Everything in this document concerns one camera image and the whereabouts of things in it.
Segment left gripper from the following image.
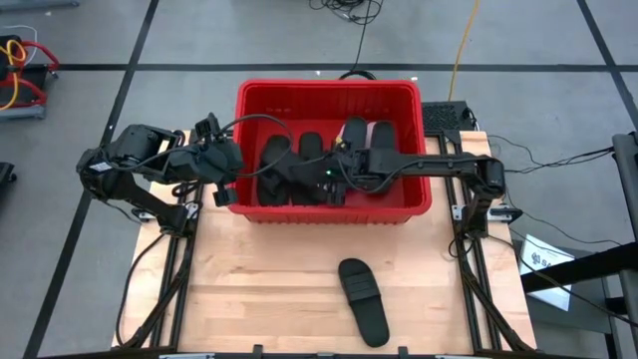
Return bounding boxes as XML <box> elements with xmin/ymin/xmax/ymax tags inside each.
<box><xmin>188</xmin><ymin>112</ymin><xmax>246</xmax><ymax>207</ymax></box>

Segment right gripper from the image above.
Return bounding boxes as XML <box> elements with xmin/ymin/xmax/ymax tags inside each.
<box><xmin>291</xmin><ymin>155</ymin><xmax>353</xmax><ymax>206</ymax></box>

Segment black slide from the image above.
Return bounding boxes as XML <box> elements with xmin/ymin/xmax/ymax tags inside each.
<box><xmin>337</xmin><ymin>257</ymin><xmax>392</xmax><ymax>349</ymax></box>
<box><xmin>291</xmin><ymin>188</ymin><xmax>330</xmax><ymax>207</ymax></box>
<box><xmin>342</xmin><ymin>116</ymin><xmax>369</xmax><ymax>154</ymax></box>

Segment red plastic bin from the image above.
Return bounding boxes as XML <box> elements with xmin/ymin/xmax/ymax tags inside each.
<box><xmin>227</xmin><ymin>78</ymin><xmax>434</xmax><ymax>225</ymax></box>

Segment black ventilated box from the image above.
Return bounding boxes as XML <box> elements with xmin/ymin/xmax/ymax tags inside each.
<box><xmin>421</xmin><ymin>100</ymin><xmax>476</xmax><ymax>134</ymax></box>

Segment black red-framed cart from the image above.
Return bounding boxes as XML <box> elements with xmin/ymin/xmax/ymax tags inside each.
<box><xmin>0</xmin><ymin>24</ymin><xmax>62</xmax><ymax>123</ymax></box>

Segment white printed sign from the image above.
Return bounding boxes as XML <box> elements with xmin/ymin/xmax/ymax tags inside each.
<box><xmin>517</xmin><ymin>232</ymin><xmax>575</xmax><ymax>313</ymax></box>

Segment grey metal bar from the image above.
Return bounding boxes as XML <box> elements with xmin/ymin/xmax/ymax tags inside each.
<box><xmin>0</xmin><ymin>0</ymin><xmax>81</xmax><ymax>11</ymax></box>

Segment black metal beam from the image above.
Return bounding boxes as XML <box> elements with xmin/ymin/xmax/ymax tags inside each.
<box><xmin>520</xmin><ymin>242</ymin><xmax>638</xmax><ymax>294</ymax></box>

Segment grey metal beam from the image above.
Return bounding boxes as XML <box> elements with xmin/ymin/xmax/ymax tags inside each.
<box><xmin>611</xmin><ymin>132</ymin><xmax>638</xmax><ymax>350</ymax></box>

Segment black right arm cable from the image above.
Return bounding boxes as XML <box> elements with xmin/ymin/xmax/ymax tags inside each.
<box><xmin>338</xmin><ymin>159</ymin><xmax>400</xmax><ymax>194</ymax></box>

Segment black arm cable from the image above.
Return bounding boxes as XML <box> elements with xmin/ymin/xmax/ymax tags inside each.
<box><xmin>213</xmin><ymin>113</ymin><xmax>295</xmax><ymax>179</ymax></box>
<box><xmin>338</xmin><ymin>159</ymin><xmax>400</xmax><ymax>194</ymax></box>

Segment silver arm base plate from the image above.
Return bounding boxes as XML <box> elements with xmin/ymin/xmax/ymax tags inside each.
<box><xmin>130</xmin><ymin>200</ymin><xmax>201</xmax><ymax>224</ymax></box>
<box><xmin>451</xmin><ymin>202</ymin><xmax>523</xmax><ymax>224</ymax></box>

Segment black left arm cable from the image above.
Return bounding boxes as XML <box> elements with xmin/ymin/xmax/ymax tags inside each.
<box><xmin>213</xmin><ymin>113</ymin><xmax>295</xmax><ymax>179</ymax></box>

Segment black hanging cable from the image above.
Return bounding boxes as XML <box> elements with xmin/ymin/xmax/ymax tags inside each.
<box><xmin>337</xmin><ymin>0</ymin><xmax>385</xmax><ymax>82</ymax></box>

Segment black aluminium rig frame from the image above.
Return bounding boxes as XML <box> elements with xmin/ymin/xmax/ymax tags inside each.
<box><xmin>39</xmin><ymin>128</ymin><xmax>599</xmax><ymax>359</ymax></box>

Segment black tangled floor cables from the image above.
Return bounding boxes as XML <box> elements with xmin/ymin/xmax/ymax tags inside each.
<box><xmin>307</xmin><ymin>0</ymin><xmax>386</xmax><ymax>27</ymax></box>

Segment yellow hanging cable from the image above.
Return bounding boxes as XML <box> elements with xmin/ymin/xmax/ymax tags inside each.
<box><xmin>448</xmin><ymin>0</ymin><xmax>480</xmax><ymax>103</ymax></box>

